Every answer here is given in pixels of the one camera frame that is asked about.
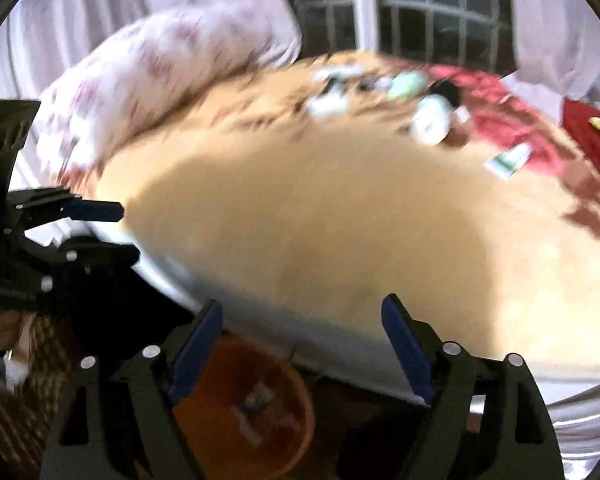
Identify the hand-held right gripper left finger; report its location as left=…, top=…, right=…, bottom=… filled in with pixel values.
left=40, top=300, right=224, bottom=480

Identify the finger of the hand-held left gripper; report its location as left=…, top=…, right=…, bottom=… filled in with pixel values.
left=25, top=235, right=142, bottom=291
left=7, top=186, right=126, bottom=228

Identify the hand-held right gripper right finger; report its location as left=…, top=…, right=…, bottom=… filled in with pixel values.
left=381, top=294, right=566, bottom=480

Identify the orange plastic bin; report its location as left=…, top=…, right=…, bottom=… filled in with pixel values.
left=172, top=335, right=315, bottom=468

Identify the green plastic bottle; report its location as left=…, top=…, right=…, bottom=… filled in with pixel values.
left=387, top=71, right=428, bottom=101

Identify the person's left forearm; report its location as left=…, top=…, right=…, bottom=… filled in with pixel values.
left=0, top=310, right=83, bottom=480

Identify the person's left hand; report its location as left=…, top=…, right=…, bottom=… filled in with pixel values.
left=0, top=310, right=33, bottom=356

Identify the white bed sheet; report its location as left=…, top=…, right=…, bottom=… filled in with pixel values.
left=87, top=227, right=600, bottom=478

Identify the floral white pillow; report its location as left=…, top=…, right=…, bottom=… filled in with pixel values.
left=32, top=2, right=303, bottom=186

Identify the yellow floral blanket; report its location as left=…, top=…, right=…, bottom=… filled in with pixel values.
left=95, top=50, right=600, bottom=386

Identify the white floral curtain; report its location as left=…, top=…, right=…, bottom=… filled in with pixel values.
left=0, top=0, right=303, bottom=201

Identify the green and white packet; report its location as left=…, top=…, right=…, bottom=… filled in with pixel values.
left=485, top=142, right=533, bottom=181

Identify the white plastic bottle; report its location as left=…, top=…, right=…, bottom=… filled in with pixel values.
left=411, top=95, right=456, bottom=146

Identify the white wrapper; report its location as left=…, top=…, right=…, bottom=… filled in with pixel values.
left=307, top=92, right=351, bottom=118

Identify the small black item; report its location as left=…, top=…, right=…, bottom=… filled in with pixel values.
left=430, top=80, right=463, bottom=108

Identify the red cloth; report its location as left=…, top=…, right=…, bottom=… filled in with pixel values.
left=560, top=97, right=600, bottom=201

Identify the white framed window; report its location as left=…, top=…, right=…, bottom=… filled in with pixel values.
left=272, top=0, right=518, bottom=76

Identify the plain white curtain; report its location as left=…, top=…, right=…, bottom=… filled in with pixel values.
left=500, top=0, right=600, bottom=111

